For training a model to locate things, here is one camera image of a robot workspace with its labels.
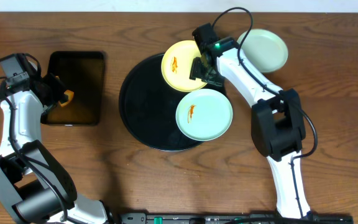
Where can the light green plate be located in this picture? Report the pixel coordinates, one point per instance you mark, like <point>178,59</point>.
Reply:
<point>204,115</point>
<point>265,51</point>

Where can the yellow plate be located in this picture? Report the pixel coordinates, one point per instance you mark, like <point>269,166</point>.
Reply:
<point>176,66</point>

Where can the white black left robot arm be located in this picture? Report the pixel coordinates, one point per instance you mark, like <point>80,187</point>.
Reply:
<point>34,186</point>

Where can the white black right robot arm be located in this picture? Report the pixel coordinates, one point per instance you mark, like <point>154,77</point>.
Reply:
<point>277,120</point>

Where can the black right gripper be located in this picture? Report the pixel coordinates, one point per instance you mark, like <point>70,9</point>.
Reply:
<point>196,73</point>

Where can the black round tray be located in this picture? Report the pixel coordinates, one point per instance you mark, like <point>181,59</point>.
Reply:
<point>147,105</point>

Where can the black rectangular water tray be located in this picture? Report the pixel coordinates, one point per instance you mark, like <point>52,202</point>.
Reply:
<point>82,72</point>

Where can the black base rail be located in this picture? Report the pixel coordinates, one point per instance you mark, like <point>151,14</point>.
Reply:
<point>268,218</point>

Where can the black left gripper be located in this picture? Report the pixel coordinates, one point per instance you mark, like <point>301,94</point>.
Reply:
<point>52,90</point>

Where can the orange sponge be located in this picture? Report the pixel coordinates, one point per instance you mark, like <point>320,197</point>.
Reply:
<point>68,97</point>

